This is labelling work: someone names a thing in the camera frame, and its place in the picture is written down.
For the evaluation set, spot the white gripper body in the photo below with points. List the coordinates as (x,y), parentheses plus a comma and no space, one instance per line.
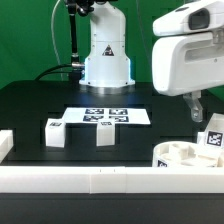
(188,63)

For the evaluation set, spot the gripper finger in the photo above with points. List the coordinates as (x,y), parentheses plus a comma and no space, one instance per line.
(192,100)

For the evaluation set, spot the white round stool seat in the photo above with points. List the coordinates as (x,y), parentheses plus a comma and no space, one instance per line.
(187,154)

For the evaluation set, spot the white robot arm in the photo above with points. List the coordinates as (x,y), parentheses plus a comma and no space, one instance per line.
(107,67)

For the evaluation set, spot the white tag sheet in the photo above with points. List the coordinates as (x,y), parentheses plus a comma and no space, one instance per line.
(92,115)

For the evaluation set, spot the white front fence wall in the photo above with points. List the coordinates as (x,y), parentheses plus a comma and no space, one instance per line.
(96,180)

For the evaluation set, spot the white fence wall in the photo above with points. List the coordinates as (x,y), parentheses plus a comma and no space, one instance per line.
(96,180)
(6,143)

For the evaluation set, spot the white left fence wall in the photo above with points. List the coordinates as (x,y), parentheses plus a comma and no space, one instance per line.
(6,143)

